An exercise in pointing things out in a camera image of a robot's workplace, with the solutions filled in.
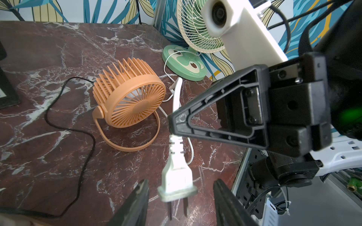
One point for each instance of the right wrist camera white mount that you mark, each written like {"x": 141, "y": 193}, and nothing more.
{"x": 245, "y": 37}

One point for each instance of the green cream desk fan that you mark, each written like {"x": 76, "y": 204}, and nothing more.
{"x": 193, "y": 53}

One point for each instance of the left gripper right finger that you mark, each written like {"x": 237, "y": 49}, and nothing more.
{"x": 229, "y": 211}

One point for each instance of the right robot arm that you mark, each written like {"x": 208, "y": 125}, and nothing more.
{"x": 342, "y": 48}

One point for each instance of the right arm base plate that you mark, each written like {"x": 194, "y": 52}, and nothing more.
{"x": 245, "y": 188}

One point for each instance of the small orange desk fan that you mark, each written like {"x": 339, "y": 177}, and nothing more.
{"x": 126, "y": 95}

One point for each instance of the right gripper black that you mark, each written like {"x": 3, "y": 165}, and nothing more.
{"x": 299, "y": 106}

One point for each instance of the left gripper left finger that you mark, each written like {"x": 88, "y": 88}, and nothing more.
{"x": 133, "y": 212}

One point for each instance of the yellow black toolbox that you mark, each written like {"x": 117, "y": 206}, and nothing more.
{"x": 9, "y": 97}

